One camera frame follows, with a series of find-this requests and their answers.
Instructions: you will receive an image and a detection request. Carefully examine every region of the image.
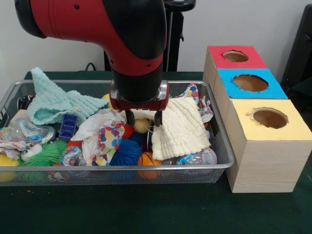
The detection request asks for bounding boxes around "blue spiky ball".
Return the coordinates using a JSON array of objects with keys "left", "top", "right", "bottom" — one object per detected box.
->
[{"left": 109, "top": 138, "right": 142, "bottom": 166}]

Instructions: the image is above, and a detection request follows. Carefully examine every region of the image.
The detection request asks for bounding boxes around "yellow plush duck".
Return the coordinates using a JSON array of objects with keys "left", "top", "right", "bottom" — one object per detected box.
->
[{"left": 134, "top": 118, "right": 151, "bottom": 134}]

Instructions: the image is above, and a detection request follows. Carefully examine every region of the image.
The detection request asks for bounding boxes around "clear mesh bin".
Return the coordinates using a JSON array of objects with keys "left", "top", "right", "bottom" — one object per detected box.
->
[{"left": 0, "top": 79, "right": 236, "bottom": 187}]

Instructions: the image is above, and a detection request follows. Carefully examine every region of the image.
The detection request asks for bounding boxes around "black chair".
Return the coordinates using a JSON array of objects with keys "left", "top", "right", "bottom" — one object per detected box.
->
[{"left": 280, "top": 3, "right": 312, "bottom": 98}]

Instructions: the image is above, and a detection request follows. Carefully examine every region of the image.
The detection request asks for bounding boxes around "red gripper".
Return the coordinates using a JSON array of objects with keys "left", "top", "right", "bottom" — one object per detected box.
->
[{"left": 109, "top": 81, "right": 171, "bottom": 127}]

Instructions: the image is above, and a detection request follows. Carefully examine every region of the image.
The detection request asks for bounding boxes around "small colourful dotted cloth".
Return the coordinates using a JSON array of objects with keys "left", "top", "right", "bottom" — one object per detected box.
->
[{"left": 182, "top": 82, "right": 214, "bottom": 122}]

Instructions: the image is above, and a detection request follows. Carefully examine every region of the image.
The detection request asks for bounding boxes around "dark green table cloth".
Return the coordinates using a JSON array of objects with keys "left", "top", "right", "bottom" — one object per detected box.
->
[{"left": 0, "top": 70, "right": 312, "bottom": 234}]

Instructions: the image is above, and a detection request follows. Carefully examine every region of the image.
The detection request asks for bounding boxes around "cream quilted cloth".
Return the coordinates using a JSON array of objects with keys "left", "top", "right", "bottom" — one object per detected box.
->
[{"left": 148, "top": 96, "right": 212, "bottom": 161}]

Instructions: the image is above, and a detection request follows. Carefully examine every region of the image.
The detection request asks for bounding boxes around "white toy baseball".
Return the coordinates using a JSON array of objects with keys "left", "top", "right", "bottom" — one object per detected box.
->
[{"left": 199, "top": 147, "right": 218, "bottom": 166}]

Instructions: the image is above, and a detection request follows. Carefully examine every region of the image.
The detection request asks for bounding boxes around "green spiky ball with eyes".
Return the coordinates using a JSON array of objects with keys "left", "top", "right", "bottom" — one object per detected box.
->
[{"left": 18, "top": 141, "right": 68, "bottom": 168}]

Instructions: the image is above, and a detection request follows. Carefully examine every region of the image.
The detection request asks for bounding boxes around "mint quilted cloth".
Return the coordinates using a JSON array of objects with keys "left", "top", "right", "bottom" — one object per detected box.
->
[{"left": 26, "top": 67, "right": 110, "bottom": 125}]

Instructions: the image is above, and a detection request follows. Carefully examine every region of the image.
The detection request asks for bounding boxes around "blue toy brick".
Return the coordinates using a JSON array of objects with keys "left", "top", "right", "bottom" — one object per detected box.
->
[{"left": 58, "top": 114, "right": 78, "bottom": 142}]

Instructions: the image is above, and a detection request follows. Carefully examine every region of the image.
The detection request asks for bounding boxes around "clear bottle with blue label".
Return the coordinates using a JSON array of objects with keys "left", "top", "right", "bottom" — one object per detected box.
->
[{"left": 162, "top": 152, "right": 208, "bottom": 171}]

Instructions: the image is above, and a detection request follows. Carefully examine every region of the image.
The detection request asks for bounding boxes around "large colourful dotted cloth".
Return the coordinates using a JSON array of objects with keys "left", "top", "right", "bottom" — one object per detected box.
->
[{"left": 70, "top": 108, "right": 126, "bottom": 167}]

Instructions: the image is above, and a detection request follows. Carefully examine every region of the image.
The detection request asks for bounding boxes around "wooden box with three holes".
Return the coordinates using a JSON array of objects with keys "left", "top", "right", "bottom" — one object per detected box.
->
[{"left": 202, "top": 44, "right": 312, "bottom": 194}]

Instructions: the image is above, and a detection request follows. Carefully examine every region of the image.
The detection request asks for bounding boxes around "yellow ball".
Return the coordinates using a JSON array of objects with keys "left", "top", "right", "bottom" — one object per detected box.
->
[{"left": 0, "top": 153, "right": 20, "bottom": 183}]

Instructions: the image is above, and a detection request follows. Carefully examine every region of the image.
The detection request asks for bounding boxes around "orange toy basketball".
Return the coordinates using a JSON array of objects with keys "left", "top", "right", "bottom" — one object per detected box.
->
[{"left": 137, "top": 151, "right": 163, "bottom": 181}]

